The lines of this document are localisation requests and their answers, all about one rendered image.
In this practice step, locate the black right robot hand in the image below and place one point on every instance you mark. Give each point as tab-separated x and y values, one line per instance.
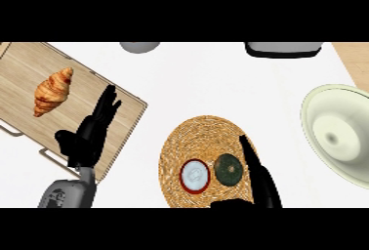
262	182

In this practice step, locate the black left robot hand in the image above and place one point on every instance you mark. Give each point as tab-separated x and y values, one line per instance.
90	136

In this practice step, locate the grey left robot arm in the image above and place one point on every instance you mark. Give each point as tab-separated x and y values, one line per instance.
68	192

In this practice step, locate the round woven wicker placemat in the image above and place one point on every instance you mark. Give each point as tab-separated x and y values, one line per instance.
204	149

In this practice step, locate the pale green bowl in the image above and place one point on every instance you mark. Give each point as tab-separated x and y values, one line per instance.
338	133

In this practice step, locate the wooden cutting board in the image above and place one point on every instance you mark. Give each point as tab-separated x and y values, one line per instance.
52	101

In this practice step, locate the red-rimmed can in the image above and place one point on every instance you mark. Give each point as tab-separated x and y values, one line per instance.
195	175

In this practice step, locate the golden brown croissant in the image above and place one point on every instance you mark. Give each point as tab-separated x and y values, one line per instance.
52	91

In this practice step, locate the grey round object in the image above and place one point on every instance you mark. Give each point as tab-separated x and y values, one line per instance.
139	46

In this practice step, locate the pale wooden board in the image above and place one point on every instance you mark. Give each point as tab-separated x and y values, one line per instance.
355	62

